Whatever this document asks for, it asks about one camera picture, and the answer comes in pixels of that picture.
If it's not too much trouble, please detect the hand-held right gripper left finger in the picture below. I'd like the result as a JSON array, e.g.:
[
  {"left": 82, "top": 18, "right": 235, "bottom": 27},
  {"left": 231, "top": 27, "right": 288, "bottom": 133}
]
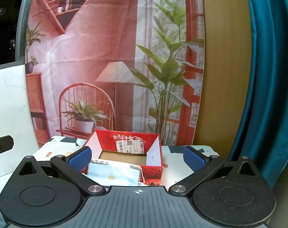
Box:
[{"left": 15, "top": 146, "right": 106, "bottom": 197}]

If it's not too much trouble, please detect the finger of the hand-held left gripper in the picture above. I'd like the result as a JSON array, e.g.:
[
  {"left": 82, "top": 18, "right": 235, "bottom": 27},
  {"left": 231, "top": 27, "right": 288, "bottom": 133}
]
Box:
[{"left": 0, "top": 135, "right": 14, "bottom": 170}]

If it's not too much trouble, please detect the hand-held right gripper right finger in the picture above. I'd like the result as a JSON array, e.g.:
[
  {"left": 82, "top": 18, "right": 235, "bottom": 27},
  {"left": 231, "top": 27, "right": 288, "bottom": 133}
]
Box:
[{"left": 168, "top": 146, "right": 260, "bottom": 197}]

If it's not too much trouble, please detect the pale blue packet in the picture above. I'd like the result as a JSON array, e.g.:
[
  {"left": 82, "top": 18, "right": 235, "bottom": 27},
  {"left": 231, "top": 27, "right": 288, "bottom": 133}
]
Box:
[{"left": 87, "top": 158, "right": 143, "bottom": 187}]

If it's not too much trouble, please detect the red strawberry print box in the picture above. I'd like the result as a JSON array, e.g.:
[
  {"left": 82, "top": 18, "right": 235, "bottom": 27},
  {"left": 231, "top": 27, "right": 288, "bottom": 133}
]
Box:
[{"left": 80, "top": 129, "right": 164, "bottom": 186}]

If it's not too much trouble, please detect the white marble panel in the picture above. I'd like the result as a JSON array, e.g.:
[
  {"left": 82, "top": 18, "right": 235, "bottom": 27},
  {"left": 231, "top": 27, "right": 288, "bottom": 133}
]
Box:
[{"left": 0, "top": 64, "right": 40, "bottom": 178}]

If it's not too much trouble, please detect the wooden panel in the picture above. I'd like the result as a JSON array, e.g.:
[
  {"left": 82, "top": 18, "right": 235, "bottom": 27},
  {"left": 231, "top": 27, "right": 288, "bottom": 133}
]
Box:
[{"left": 194, "top": 0, "right": 256, "bottom": 148}]

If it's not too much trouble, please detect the teal curtain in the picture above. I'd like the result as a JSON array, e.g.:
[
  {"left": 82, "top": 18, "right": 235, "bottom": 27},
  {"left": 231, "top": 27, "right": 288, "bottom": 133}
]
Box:
[{"left": 227, "top": 0, "right": 288, "bottom": 188}]

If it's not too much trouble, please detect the printed room scene wall cloth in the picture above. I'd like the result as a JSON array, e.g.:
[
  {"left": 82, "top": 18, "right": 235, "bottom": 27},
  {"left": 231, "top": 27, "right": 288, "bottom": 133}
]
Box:
[{"left": 24, "top": 0, "right": 207, "bottom": 148}]

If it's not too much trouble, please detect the grey window frame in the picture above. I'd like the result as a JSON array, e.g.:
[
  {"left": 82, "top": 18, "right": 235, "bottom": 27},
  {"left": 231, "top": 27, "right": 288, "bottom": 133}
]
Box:
[{"left": 15, "top": 0, "right": 34, "bottom": 61}]

